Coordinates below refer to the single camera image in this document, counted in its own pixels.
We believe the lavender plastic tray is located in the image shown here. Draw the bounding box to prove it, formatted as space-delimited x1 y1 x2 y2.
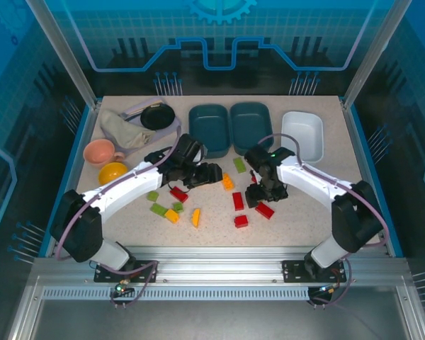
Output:
101 96 183 157

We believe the beige wooden utensil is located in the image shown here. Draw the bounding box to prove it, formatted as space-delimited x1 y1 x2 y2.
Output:
140 101 163 115

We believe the yellow bowl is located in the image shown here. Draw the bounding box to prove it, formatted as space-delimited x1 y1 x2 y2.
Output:
98 161 129 186

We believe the aluminium frame post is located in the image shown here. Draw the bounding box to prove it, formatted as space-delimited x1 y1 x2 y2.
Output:
24 0 102 109
341 0 414 109

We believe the dark teal plastic container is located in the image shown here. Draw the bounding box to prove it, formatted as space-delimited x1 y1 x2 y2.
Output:
188 103 231 159
229 102 274 157

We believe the blue table side rail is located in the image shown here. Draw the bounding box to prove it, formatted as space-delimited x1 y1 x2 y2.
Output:
38 106 93 258
346 104 403 258

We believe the slotted grey cable duct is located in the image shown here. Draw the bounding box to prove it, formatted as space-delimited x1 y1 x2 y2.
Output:
42 287 311 302

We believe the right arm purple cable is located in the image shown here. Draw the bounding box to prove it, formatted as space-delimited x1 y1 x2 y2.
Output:
256 132 390 249

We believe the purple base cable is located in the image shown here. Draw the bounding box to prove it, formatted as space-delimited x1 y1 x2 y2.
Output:
306 260 358 309
109 260 160 309

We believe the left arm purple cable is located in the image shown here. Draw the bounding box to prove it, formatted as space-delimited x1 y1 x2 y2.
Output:
54 133 182 263

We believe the white plastic container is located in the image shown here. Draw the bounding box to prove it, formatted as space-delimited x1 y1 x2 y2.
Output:
280 110 324 164

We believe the pink ceramic cup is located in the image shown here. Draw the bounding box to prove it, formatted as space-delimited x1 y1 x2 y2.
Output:
83 138 126 169

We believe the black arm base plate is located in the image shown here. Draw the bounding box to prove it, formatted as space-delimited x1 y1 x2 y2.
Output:
93 260 159 283
281 260 348 283

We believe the grey folded cloth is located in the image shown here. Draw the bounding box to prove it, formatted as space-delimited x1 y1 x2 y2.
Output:
99 108 157 149

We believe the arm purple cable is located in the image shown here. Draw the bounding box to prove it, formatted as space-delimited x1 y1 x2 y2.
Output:
54 133 182 263
256 132 390 249

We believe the aluminium mounting rail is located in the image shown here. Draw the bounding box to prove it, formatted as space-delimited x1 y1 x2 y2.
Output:
31 246 408 284

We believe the small circuit board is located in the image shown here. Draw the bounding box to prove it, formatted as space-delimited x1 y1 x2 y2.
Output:
318 283 341 297
113 281 135 297

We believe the black round plate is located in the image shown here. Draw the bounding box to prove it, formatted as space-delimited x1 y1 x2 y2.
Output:
140 103 175 131

